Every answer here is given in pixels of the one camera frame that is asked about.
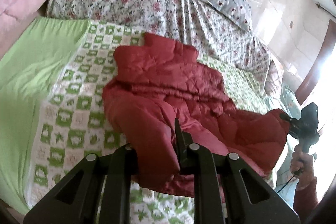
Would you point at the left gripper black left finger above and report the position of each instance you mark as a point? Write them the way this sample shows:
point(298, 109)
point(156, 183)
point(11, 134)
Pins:
point(96, 190)

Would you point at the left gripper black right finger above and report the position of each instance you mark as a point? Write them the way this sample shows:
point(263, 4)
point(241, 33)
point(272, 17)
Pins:
point(227, 189)

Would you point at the red quilted puffer jacket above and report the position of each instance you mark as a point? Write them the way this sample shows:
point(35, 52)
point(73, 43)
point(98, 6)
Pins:
point(161, 85)

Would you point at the red sleeve right forearm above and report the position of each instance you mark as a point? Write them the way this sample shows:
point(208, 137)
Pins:
point(305, 199)

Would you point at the person's right hand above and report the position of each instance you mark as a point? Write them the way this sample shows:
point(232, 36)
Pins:
point(301, 166)

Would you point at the brown wooden headboard edge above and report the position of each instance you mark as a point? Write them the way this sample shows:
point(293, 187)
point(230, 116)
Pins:
point(311, 80)

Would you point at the green white patterned blanket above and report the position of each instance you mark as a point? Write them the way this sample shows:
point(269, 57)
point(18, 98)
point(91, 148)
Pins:
point(51, 106)

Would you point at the floral rose bedsheet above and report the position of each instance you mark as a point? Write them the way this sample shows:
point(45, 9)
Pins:
point(191, 22)

